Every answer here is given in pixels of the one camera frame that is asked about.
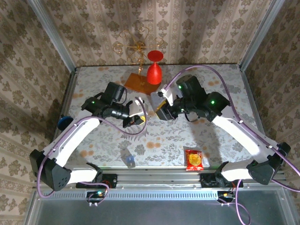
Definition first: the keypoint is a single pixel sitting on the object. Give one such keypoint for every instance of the aluminium table frame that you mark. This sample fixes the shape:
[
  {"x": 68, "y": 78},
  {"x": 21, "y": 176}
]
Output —
[{"x": 152, "y": 175}]

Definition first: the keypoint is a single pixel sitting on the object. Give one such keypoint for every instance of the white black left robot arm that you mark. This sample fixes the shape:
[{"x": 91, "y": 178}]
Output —
[{"x": 77, "y": 131}]

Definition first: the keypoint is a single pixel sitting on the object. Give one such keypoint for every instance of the aluminium corner post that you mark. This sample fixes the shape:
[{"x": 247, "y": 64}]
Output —
[
  {"x": 50, "y": 30},
  {"x": 260, "y": 35}
]

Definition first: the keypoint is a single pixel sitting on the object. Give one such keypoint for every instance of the floral table mat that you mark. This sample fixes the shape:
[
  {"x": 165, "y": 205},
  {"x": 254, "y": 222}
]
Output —
[{"x": 164, "y": 140}]

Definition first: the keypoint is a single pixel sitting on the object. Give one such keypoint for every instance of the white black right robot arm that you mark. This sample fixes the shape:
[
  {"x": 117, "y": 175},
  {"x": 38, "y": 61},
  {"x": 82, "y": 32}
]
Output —
[{"x": 246, "y": 138}]

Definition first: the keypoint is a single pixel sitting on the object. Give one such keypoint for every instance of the grey vented metal tray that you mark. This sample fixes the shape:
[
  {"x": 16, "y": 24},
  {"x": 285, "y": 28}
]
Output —
[{"x": 152, "y": 211}]

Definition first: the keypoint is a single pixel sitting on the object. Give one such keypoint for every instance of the dark blue mug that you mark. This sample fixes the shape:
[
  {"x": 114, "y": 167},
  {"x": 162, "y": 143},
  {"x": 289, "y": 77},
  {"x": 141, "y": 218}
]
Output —
[{"x": 63, "y": 123}]

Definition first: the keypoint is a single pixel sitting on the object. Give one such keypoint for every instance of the red goblet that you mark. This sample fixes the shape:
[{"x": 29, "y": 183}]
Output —
[{"x": 154, "y": 75}]

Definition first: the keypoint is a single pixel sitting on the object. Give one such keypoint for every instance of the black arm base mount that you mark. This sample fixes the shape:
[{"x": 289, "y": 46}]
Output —
[
  {"x": 110, "y": 180},
  {"x": 208, "y": 181}
]

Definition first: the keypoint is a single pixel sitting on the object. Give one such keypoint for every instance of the small controller board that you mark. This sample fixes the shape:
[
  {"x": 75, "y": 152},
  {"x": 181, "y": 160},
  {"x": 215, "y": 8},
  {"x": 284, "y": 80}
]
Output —
[
  {"x": 225, "y": 195},
  {"x": 96, "y": 195}
]

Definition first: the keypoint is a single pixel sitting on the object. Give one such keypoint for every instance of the red yellow snack packet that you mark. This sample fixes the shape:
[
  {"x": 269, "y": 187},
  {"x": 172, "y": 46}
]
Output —
[{"x": 193, "y": 160}]

